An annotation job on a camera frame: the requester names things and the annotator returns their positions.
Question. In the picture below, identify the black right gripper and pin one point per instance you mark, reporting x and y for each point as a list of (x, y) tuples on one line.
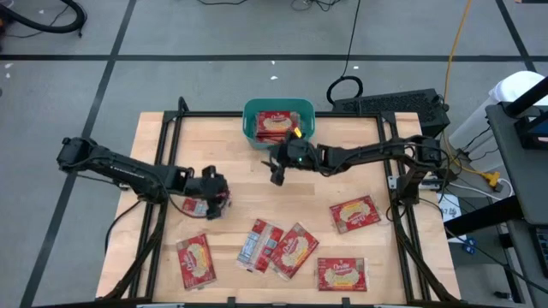
[(299, 154)]

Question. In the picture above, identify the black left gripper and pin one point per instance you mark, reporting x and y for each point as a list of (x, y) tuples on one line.
[(201, 186)]

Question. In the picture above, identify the red Orville popcorn bag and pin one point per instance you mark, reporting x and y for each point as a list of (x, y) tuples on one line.
[(295, 251), (267, 138), (194, 207), (259, 246), (354, 214), (341, 274), (196, 262), (274, 123)]

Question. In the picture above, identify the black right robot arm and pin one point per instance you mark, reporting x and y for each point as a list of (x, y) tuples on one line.
[(364, 154)]

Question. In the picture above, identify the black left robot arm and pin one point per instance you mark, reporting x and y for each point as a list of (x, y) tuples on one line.
[(128, 171)]

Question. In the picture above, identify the teal plastic basket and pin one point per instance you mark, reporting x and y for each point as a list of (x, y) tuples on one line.
[(249, 124)]

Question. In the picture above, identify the black perforated computer case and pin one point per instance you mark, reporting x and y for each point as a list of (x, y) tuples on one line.
[(385, 104)]

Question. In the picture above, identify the white power strip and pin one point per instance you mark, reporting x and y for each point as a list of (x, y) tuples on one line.
[(432, 184)]

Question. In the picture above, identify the white paper sheet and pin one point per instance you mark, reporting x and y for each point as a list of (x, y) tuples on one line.
[(449, 209)]

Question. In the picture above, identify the grey workstation cart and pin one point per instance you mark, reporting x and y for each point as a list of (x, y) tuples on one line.
[(518, 179)]

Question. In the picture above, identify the white cylindrical bin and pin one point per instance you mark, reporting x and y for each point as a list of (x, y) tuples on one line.
[(514, 85)]

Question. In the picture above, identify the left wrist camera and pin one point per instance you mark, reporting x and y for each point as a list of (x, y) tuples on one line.
[(209, 172)]

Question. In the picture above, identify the black metal table frame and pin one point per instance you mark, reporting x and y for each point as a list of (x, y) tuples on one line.
[(205, 114)]

